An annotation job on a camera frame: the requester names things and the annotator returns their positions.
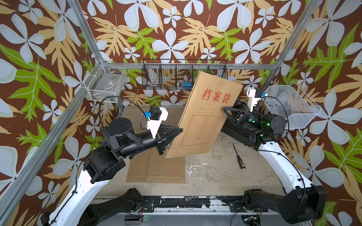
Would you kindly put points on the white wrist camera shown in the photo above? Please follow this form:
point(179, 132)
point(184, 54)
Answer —
point(154, 116)
point(254, 95)

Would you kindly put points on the white wire basket right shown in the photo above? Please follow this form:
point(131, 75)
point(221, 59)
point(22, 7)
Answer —
point(291, 102)

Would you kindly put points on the brown kraft file bag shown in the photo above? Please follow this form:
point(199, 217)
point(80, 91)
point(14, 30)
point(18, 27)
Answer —
point(203, 116)
point(138, 167)
point(166, 171)

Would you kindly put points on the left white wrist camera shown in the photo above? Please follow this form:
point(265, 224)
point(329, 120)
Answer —
point(154, 116)

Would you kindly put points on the blue object in basket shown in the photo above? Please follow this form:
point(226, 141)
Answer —
point(186, 85)

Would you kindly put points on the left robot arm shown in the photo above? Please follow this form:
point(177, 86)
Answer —
point(100, 167)

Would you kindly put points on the white wire basket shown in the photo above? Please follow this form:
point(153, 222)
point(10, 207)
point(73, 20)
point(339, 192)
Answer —
point(291, 102)
point(105, 82)

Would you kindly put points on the black wire basket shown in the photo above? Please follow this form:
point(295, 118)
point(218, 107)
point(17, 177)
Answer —
point(170, 74)

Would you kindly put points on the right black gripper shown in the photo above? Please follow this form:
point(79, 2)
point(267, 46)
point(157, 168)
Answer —
point(244, 117)

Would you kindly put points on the white wire basket left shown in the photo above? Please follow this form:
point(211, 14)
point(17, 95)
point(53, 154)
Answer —
point(105, 82)

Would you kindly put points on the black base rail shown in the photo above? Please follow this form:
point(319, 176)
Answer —
point(231, 203)

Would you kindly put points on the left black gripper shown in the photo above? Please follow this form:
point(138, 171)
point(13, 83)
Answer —
point(160, 139)

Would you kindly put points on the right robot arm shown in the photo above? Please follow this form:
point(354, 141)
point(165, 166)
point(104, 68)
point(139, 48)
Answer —
point(303, 200)

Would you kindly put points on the black yellow toolbox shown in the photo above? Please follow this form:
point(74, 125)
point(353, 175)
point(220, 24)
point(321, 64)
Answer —
point(237, 132)

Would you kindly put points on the black yellow screwdriver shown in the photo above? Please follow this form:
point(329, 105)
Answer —
point(240, 162)

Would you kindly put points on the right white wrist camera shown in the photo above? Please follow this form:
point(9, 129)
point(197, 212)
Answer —
point(254, 95)

